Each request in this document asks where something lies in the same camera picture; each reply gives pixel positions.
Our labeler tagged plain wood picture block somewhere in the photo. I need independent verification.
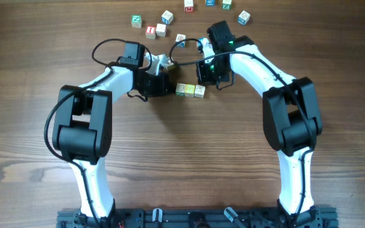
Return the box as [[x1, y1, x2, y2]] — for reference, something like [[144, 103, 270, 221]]
[[194, 85, 205, 98]]

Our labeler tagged green z block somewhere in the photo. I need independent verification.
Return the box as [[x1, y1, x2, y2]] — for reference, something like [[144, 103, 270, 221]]
[[222, 0, 232, 10], [176, 83, 186, 96]]

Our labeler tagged brown circle block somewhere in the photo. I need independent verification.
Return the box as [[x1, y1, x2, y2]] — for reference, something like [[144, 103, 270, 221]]
[[165, 60, 176, 71]]

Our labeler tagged yellow animal block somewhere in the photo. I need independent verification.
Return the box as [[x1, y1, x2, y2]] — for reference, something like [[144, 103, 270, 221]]
[[184, 84, 196, 97]]

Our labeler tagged blue L block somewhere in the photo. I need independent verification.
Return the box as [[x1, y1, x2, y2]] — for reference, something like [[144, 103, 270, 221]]
[[176, 34, 186, 48]]

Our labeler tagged green V block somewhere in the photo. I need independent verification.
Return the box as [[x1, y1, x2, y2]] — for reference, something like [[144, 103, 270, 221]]
[[184, 0, 194, 13]]

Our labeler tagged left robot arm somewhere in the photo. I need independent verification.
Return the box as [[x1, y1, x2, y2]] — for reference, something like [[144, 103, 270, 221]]
[[44, 42, 211, 227]]

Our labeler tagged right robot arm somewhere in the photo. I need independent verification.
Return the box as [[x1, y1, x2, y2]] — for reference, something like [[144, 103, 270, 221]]
[[203, 21, 324, 227]]

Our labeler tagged blue striped H block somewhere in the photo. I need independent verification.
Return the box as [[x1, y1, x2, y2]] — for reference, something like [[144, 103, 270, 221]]
[[196, 39, 202, 47]]

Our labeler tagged blue block far right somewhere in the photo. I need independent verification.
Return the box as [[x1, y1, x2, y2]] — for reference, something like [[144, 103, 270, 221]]
[[238, 10, 251, 25]]

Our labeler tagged red I block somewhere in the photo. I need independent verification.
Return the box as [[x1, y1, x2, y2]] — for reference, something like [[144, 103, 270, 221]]
[[145, 26, 157, 39]]

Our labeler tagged pale pink block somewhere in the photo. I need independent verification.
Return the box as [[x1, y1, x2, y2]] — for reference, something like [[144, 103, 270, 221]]
[[156, 23, 167, 37]]

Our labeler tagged blue white back block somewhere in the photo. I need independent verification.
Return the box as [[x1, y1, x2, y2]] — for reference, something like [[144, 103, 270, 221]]
[[161, 10, 174, 25]]

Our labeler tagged teal green N block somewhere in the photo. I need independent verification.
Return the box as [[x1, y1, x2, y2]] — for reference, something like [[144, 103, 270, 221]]
[[131, 15, 142, 28]]

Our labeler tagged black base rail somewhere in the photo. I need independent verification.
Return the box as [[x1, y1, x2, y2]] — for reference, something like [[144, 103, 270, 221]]
[[56, 207, 340, 228]]

